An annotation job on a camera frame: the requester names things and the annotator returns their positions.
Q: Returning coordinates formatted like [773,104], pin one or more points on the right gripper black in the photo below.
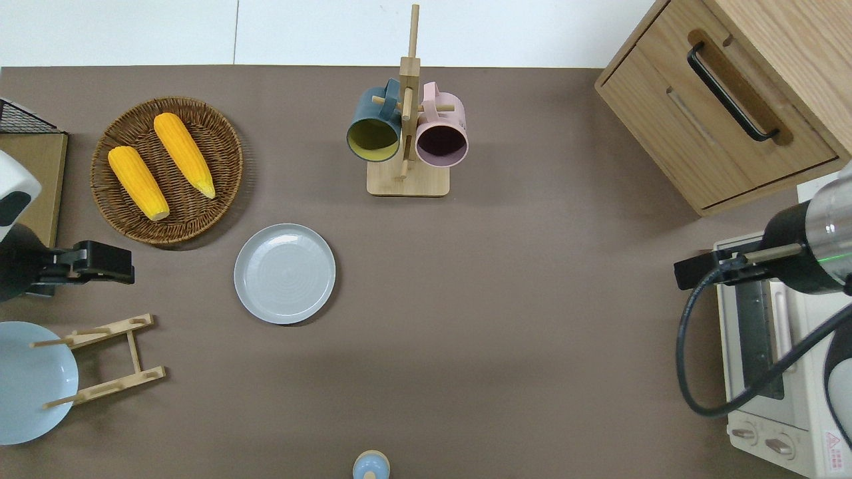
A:
[695,271]

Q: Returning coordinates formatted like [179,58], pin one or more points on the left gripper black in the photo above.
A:
[100,263]

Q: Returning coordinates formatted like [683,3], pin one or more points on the gray round plate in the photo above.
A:
[285,273]

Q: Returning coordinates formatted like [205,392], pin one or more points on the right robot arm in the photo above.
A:
[809,246]

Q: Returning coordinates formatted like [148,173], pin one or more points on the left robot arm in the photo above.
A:
[13,189]

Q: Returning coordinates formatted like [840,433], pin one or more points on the wooden plate rack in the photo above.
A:
[135,352]

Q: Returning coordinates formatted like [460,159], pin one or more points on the light blue plate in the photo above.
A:
[30,386]

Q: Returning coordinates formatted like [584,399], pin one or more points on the yellow corn cob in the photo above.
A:
[184,154]
[138,181]

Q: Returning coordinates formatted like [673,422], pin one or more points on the wooden cabinet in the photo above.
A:
[672,120]

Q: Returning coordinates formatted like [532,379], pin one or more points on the brown wicker basket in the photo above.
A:
[213,153]

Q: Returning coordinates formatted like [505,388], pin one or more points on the cream toaster oven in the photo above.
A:
[799,406]

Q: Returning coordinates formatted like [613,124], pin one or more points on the pink mug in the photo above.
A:
[442,114]

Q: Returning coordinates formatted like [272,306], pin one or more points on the wooden mug tree stand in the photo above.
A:
[407,181]

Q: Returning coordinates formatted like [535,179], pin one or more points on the teal mug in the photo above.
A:
[373,113]

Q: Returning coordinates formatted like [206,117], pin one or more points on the blue desk bell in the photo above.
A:
[371,466]

